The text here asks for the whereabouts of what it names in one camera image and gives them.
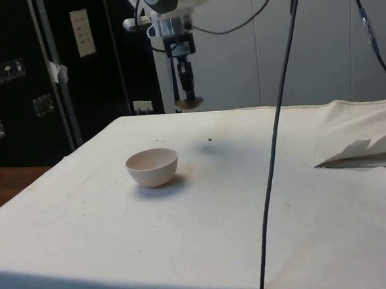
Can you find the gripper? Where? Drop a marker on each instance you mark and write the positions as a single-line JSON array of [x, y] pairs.
[[180, 45]]

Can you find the brown cup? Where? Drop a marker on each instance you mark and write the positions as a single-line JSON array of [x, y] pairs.
[[197, 102]]

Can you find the white bowl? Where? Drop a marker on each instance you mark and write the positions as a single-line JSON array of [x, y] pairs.
[[152, 170]]

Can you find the black cabinet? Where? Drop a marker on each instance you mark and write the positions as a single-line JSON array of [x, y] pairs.
[[9, 31]]

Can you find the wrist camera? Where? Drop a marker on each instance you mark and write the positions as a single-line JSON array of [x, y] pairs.
[[136, 23]]

